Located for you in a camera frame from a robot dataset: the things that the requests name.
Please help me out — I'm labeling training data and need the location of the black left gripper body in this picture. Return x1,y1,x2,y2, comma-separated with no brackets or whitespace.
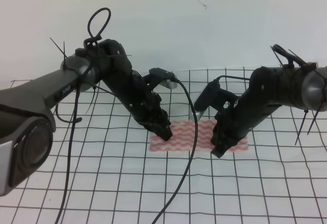
99,39,171,132

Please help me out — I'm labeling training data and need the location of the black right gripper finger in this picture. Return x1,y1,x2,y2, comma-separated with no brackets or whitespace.
211,143,236,158

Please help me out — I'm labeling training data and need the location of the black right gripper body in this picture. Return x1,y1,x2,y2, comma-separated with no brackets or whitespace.
211,67,282,150

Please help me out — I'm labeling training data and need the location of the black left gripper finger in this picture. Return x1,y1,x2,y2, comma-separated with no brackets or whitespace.
150,126,173,141

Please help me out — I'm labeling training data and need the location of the pink wavy striped towel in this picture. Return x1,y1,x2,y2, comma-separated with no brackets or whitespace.
149,119,249,153

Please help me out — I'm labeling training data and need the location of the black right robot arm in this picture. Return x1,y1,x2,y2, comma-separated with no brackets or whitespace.
211,44,326,158

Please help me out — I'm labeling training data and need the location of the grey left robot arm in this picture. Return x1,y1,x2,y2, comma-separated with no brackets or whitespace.
1,39,176,195

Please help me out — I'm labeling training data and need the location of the black right camera cable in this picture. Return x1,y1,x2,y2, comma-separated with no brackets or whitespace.
216,74,252,82

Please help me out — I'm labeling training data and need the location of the black camera cable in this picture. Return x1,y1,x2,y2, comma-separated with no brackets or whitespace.
150,79,199,224
216,74,252,82

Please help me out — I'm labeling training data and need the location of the black left camera cable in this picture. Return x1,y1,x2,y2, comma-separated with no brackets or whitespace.
150,79,199,224

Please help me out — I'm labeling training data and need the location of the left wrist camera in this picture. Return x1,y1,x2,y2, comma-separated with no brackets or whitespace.
143,67,178,90

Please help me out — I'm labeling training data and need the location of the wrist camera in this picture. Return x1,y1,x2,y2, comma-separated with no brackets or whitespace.
143,67,178,90
194,78,239,121

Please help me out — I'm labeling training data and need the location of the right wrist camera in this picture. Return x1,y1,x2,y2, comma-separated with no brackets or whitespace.
194,78,239,121

